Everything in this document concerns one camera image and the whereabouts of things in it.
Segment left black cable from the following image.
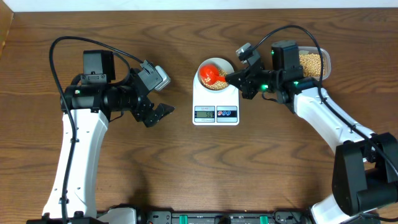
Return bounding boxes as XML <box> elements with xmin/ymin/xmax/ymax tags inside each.
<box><xmin>49</xmin><ymin>35</ymin><xmax>144</xmax><ymax>224</ymax></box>

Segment brown cardboard box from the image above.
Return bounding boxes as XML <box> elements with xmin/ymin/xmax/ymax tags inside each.
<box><xmin>0</xmin><ymin>0</ymin><xmax>14</xmax><ymax>55</ymax></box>

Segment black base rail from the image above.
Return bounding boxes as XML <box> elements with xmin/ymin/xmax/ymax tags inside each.
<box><xmin>96</xmin><ymin>210</ymin><xmax>382</xmax><ymax>224</ymax></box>

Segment red measuring scoop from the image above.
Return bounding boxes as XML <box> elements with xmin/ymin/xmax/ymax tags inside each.
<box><xmin>199</xmin><ymin>64</ymin><xmax>226</xmax><ymax>85</ymax></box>

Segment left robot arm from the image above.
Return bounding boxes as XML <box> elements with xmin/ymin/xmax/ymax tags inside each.
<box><xmin>36</xmin><ymin>50</ymin><xmax>174</xmax><ymax>223</ymax></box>

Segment right black cable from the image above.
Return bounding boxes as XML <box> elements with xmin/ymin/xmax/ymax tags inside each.
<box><xmin>251</xmin><ymin>24</ymin><xmax>398</xmax><ymax>178</ymax></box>

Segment soybeans in container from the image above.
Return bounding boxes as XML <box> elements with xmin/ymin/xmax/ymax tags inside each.
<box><xmin>299</xmin><ymin>54</ymin><xmax>321</xmax><ymax>77</ymax></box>

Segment white digital kitchen scale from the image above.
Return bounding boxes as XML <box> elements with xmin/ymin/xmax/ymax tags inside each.
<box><xmin>192</xmin><ymin>79</ymin><xmax>240</xmax><ymax>126</ymax></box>

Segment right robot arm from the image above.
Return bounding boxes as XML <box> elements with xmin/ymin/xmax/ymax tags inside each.
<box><xmin>226</xmin><ymin>40</ymin><xmax>397</xmax><ymax>223</ymax></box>

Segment clear plastic container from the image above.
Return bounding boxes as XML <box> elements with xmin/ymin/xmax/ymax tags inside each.
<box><xmin>298</xmin><ymin>47</ymin><xmax>331</xmax><ymax>80</ymax></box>

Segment pale grey bowl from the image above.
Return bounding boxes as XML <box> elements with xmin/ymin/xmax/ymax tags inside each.
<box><xmin>194</xmin><ymin>58</ymin><xmax>234</xmax><ymax>91</ymax></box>

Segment soybeans in bowl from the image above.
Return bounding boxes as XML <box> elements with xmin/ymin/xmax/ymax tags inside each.
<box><xmin>200</xmin><ymin>69</ymin><xmax>229</xmax><ymax>91</ymax></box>

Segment black cable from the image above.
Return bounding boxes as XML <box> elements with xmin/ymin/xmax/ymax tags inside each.
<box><xmin>49</xmin><ymin>35</ymin><xmax>144</xmax><ymax>224</ymax></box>
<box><xmin>251</xmin><ymin>24</ymin><xmax>398</xmax><ymax>178</ymax></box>

